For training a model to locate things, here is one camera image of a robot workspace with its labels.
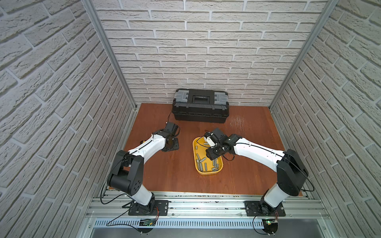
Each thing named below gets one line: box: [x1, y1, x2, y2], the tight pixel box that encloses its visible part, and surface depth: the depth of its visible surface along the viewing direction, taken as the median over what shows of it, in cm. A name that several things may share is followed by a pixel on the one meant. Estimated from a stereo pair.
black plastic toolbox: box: [172, 88, 230, 123], surface depth 102 cm
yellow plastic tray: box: [192, 136, 224, 176], surface depth 89 cm
